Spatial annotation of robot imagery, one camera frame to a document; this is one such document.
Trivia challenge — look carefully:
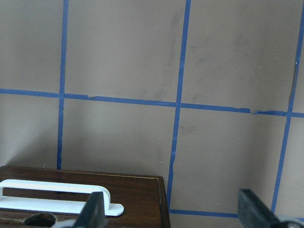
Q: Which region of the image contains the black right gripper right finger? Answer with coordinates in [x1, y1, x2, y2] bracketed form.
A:
[237, 189, 280, 228]

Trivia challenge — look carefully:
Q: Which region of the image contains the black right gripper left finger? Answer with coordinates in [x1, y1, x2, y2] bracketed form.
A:
[74, 192, 105, 228]

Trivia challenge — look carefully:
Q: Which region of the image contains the white drawer handle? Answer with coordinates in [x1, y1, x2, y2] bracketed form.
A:
[0, 179, 125, 217]

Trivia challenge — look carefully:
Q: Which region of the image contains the dark wooden drawer cabinet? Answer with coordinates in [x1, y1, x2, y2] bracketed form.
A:
[0, 166, 171, 228]

